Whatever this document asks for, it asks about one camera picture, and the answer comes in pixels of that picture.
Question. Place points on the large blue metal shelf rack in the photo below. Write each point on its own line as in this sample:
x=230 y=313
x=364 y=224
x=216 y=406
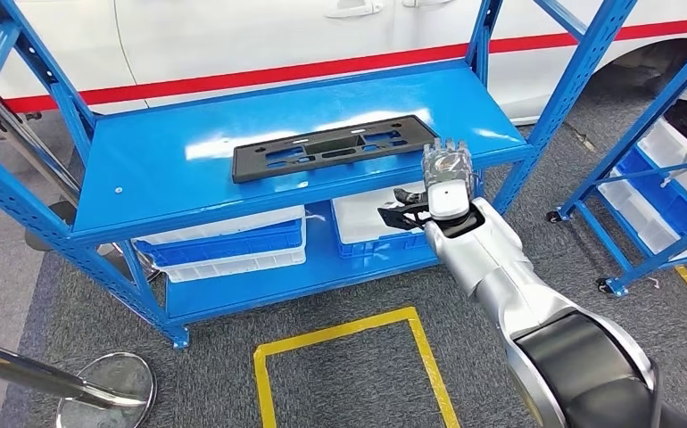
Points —
x=172 y=171

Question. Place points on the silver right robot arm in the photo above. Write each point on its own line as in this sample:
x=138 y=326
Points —
x=497 y=266

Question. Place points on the blue wheeled shelf rack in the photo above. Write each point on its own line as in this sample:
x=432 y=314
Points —
x=592 y=183

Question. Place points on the chrome stanchion with round base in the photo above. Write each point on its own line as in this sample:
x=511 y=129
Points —
x=36 y=153
x=107 y=378

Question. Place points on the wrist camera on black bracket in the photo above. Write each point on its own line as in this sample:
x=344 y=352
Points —
x=397 y=215

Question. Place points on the white car with red stripe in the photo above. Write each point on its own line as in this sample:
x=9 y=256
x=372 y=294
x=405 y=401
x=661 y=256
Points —
x=231 y=35

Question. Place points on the blue plastic crate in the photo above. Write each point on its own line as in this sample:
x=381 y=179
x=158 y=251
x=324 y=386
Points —
x=219 y=248
x=657 y=189
x=373 y=248

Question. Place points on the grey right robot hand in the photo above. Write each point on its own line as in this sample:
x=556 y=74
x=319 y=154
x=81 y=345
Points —
x=447 y=168

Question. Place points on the black license plate frame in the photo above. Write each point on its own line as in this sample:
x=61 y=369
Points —
x=249 y=165

